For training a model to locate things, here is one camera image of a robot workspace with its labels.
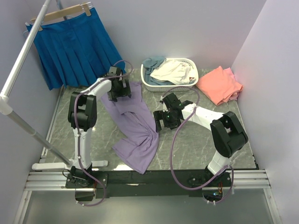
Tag purple t shirt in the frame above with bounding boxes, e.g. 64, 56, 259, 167
101, 82, 159, 174

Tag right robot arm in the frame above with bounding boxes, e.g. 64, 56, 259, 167
153, 93, 248, 175

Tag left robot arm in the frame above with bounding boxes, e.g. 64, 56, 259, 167
68, 65, 132, 172

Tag white plastic laundry basket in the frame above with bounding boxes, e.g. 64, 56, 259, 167
140, 57, 199, 92

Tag grey blue t shirt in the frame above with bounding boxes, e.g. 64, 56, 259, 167
142, 56, 166, 85

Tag white t shirt in basket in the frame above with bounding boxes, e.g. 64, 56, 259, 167
150, 59, 198, 85

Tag blue pleated skirt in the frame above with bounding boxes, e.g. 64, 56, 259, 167
34, 8, 125, 90

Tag folded orange t shirt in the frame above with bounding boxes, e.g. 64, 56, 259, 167
195, 65, 244, 106

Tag folded pink t shirt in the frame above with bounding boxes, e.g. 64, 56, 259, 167
224, 68, 243, 102

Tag wooden clothes hanger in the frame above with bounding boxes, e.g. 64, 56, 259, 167
43, 2, 93, 22

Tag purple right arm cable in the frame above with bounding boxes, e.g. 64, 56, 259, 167
160, 85, 235, 205

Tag aluminium frame rail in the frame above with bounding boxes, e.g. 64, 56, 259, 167
24, 170, 271, 191

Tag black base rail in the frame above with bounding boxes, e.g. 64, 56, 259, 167
65, 169, 231, 199

